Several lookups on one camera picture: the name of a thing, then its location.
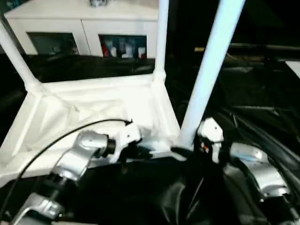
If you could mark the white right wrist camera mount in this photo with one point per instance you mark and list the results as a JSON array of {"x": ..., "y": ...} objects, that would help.
[{"x": 211, "y": 129}]

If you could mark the patterned mug on cabinet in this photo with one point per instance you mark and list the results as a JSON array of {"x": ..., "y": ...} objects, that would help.
[{"x": 98, "y": 2}]

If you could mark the black plastic mat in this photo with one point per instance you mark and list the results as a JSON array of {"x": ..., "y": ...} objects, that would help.
[{"x": 257, "y": 98}]

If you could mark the white cabinet with glass doors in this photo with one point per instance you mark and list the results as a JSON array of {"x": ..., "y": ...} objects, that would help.
[{"x": 58, "y": 21}]

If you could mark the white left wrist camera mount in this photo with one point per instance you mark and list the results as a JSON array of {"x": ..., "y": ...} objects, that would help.
[{"x": 129, "y": 133}]

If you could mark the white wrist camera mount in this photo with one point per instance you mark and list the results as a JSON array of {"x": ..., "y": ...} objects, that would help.
[
  {"x": 129, "y": 133},
  {"x": 211, "y": 129}
]

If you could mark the tall black cabinet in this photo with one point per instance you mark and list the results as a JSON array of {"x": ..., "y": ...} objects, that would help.
[{"x": 185, "y": 23}]

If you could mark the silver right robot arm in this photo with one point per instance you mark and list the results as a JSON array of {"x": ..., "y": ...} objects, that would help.
[{"x": 269, "y": 173}]

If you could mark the black horizontal bar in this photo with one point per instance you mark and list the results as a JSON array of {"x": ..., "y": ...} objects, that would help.
[{"x": 257, "y": 47}]

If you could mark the white flat board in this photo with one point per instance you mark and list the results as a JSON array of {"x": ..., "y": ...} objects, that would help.
[{"x": 294, "y": 66}]

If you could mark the white printed carton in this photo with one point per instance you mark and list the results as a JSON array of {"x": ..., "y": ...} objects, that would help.
[{"x": 128, "y": 49}]

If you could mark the white plastic table top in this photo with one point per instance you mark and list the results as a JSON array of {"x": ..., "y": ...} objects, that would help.
[{"x": 82, "y": 100}]

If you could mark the white mug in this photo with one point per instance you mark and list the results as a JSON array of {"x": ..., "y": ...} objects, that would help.
[{"x": 141, "y": 52}]

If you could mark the small tan label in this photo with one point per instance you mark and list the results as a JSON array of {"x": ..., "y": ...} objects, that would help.
[{"x": 199, "y": 49}]

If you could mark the small white cup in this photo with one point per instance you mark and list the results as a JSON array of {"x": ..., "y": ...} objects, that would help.
[{"x": 114, "y": 51}]

